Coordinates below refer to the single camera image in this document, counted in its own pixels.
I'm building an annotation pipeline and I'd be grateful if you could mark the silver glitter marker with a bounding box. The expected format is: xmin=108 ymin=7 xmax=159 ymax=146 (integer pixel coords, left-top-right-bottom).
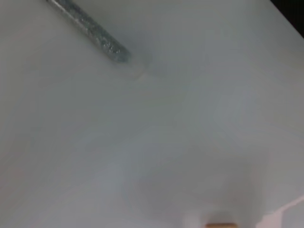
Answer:
xmin=46 ymin=0 xmax=132 ymax=64

